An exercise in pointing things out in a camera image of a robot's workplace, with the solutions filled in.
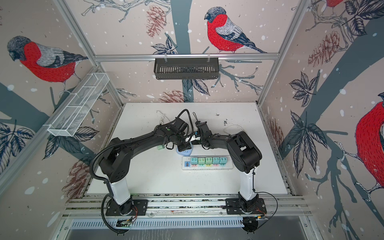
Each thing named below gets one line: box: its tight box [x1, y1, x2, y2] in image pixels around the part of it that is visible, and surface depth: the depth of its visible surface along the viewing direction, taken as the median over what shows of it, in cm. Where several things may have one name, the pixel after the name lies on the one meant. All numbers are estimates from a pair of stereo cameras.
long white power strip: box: [182, 156, 234, 171], surface depth 87 cm
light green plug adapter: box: [205, 157, 213, 164], surface depth 85 cm
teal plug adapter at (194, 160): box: [191, 157, 198, 165], surface depth 85 cm
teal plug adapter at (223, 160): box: [219, 157, 228, 165], surface depth 85 cm
